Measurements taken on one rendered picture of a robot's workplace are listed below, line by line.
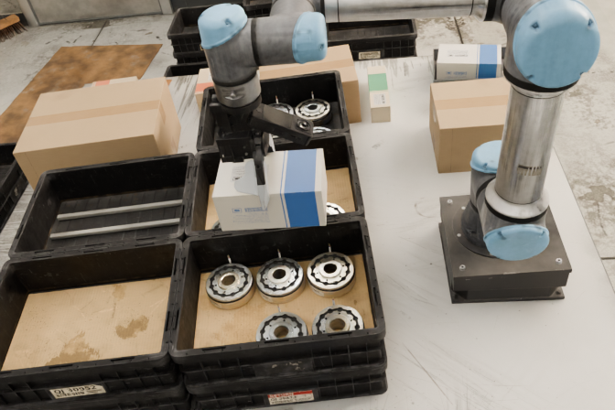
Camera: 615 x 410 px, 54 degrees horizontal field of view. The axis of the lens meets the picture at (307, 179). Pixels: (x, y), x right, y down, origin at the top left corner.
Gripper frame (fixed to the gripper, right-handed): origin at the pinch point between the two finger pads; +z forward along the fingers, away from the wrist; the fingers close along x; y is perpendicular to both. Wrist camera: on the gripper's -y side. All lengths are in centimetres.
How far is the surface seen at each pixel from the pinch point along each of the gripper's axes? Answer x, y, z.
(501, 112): -50, -54, 25
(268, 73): -79, 12, 25
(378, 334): 22.4, -18.3, 18.1
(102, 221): -20, 50, 27
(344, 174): -32.4, -11.7, 27.9
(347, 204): -21.2, -12.3, 27.9
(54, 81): -229, 175, 109
